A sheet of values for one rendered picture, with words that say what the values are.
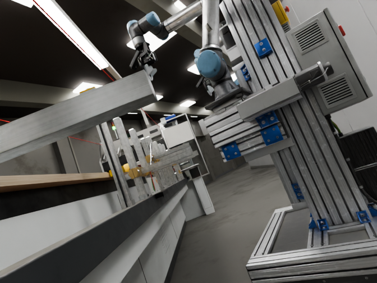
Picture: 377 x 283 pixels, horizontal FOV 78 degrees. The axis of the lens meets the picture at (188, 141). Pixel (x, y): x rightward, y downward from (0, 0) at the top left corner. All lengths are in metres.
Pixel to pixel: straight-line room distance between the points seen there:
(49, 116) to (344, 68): 1.25
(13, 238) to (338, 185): 1.33
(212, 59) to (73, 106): 0.95
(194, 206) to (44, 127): 3.95
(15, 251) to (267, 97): 1.01
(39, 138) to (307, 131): 1.24
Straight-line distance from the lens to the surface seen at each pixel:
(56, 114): 0.29
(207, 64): 1.18
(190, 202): 4.17
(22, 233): 0.83
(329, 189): 1.41
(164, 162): 1.26
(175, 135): 4.05
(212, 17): 1.29
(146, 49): 1.42
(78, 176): 1.05
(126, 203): 0.99
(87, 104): 0.28
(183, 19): 1.52
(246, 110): 1.10
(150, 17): 1.46
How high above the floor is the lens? 0.73
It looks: 8 degrees up
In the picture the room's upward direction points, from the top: 21 degrees counter-clockwise
